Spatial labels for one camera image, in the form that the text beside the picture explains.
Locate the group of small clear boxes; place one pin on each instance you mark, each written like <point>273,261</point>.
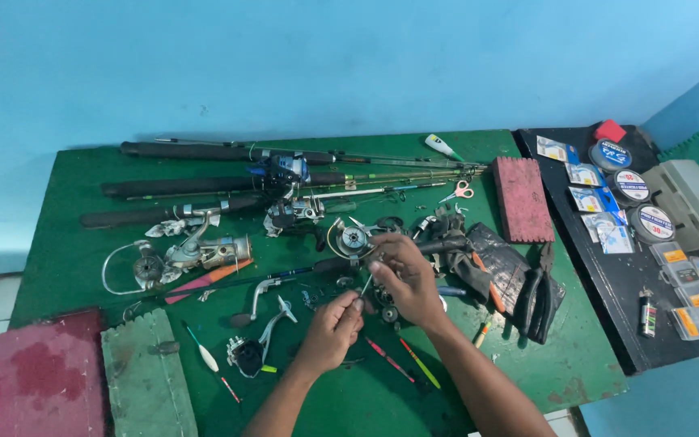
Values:
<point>692,296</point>

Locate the dark rag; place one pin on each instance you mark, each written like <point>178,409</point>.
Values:
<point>456,258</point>

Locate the pink orange float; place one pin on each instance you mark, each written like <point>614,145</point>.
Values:
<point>207,280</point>

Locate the black silver reel body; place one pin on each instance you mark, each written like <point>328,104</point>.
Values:
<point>251,352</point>

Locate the red foam block grooved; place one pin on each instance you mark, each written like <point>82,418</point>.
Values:
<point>522,200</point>

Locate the white green float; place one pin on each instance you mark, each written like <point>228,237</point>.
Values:
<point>442,145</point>

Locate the thin metal screwdriver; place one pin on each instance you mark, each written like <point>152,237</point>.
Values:
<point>366,285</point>

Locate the person's left hand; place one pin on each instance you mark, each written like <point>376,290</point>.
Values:
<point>325,334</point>

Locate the white float with red stick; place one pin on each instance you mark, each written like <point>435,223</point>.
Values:
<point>207,357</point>

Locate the black fishing rod thin tip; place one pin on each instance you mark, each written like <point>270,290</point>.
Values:
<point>216,152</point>

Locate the gold silver spinning reel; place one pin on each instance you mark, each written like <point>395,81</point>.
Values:
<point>204,250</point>

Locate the blue label line spool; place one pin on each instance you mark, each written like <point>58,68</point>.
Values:
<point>610,155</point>

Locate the pink stick float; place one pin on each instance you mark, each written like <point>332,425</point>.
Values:
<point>389,359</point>

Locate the yellow label line spool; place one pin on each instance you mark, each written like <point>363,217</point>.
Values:
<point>652,223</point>

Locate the small yellow float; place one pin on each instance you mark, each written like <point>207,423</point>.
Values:
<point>482,334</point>

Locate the blue pen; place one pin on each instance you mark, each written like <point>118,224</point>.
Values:
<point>450,291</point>

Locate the lighter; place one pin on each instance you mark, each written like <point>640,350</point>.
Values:
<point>647,317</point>

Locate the small red block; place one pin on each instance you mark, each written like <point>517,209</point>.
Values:
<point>610,130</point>

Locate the black rubber sheet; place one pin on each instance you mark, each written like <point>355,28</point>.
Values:
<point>504,264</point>

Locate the person's right hand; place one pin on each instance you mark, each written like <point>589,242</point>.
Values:
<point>413,282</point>

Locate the black pliers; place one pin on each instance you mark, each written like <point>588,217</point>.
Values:
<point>537,297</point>

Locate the green foam block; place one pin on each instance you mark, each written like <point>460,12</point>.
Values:
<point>146,379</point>

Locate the fishing rod with blue reel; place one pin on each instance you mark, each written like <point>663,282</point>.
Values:
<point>216,184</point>

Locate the grey tackle box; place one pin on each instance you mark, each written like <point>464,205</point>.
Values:
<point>692,203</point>

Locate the yellow orange stick float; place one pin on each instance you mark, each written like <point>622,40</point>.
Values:
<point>420,364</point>

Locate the hook packet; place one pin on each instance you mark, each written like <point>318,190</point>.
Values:
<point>615,240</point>
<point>556,149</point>
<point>592,199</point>
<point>599,219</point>
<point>585,175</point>

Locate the short black fishing rod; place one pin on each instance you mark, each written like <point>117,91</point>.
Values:
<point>434,246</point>

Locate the large red foam block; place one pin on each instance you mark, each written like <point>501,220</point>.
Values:
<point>46,376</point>

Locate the red label line spool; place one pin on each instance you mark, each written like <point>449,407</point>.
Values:
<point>628,186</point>

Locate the fishing rod with silver reel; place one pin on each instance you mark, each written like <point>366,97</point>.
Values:
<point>143,213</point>

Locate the small reel gears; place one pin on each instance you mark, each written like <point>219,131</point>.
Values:
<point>386,303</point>

